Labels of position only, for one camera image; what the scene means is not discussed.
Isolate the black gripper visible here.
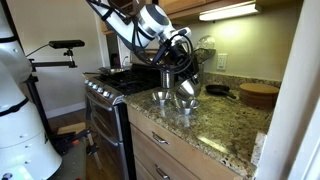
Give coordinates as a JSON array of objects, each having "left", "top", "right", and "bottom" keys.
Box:
[{"left": 166, "top": 39, "right": 202, "bottom": 83}]

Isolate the small stainless steel bowl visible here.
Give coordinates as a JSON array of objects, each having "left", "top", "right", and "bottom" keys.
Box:
[
  {"left": 175, "top": 73, "right": 203, "bottom": 101},
  {"left": 170, "top": 97, "right": 201, "bottom": 116},
  {"left": 150, "top": 91, "right": 175, "bottom": 108}
]

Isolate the perforated steel utensil holder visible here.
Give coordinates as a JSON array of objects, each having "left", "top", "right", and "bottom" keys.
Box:
[
  {"left": 197, "top": 63, "right": 205, "bottom": 84},
  {"left": 159, "top": 68, "right": 177, "bottom": 90}
]

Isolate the black cast iron skillet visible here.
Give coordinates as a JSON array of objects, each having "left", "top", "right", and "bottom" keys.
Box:
[{"left": 204, "top": 84, "right": 238, "bottom": 100}]

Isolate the wooden upper cabinet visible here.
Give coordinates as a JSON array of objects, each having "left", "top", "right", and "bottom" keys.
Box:
[{"left": 158, "top": 0, "right": 303, "bottom": 24}]

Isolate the round wooden board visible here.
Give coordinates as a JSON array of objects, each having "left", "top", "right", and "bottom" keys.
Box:
[
  {"left": 238, "top": 82, "right": 280, "bottom": 98},
  {"left": 239, "top": 93, "right": 278, "bottom": 110}
]

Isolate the under-cabinet light fixture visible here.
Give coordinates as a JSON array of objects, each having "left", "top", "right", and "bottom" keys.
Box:
[{"left": 198, "top": 1, "right": 263, "bottom": 22}]

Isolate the steel frying pan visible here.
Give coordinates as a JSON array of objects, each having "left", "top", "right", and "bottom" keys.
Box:
[{"left": 83, "top": 67, "right": 127, "bottom": 77}]

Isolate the kitchen base cabinet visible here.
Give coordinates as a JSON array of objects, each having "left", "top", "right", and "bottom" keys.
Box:
[{"left": 126, "top": 104, "right": 244, "bottom": 180}]

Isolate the steel range hood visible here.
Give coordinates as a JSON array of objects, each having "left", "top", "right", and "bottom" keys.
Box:
[{"left": 108, "top": 0, "right": 148, "bottom": 18}]

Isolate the steel gas stove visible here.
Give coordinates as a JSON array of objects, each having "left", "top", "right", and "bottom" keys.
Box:
[{"left": 82, "top": 48, "right": 168, "bottom": 180}]

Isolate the black bar clamp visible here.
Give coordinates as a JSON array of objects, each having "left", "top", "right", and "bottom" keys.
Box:
[{"left": 83, "top": 129, "right": 103, "bottom": 171}]

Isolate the flat pale board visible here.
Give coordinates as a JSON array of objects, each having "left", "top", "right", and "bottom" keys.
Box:
[{"left": 56, "top": 121, "right": 88, "bottom": 136}]

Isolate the black tool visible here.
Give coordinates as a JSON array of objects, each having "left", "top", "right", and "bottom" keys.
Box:
[{"left": 49, "top": 131, "right": 84, "bottom": 156}]

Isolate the robot cart platform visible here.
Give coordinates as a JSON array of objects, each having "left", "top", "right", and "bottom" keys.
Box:
[{"left": 49, "top": 138, "right": 88, "bottom": 180}]

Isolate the white wall outlet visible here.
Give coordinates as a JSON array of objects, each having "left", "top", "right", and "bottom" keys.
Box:
[{"left": 216, "top": 53, "right": 228, "bottom": 71}]

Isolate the wrist mounted camera box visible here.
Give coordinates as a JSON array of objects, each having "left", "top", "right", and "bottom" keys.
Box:
[{"left": 173, "top": 27, "right": 193, "bottom": 39}]

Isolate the metal drawer handle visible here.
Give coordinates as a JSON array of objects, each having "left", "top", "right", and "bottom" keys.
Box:
[
  {"left": 151, "top": 131, "right": 170, "bottom": 146},
  {"left": 154, "top": 164, "right": 172, "bottom": 180}
]

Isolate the white door frame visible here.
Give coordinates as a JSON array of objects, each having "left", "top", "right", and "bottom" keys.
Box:
[{"left": 254, "top": 0, "right": 320, "bottom": 180}]

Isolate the black stereo camera bar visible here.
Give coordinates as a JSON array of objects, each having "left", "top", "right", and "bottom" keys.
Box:
[{"left": 48, "top": 39, "right": 86, "bottom": 50}]

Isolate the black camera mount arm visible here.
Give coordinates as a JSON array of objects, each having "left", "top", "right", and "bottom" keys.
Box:
[{"left": 25, "top": 48, "right": 78, "bottom": 136}]

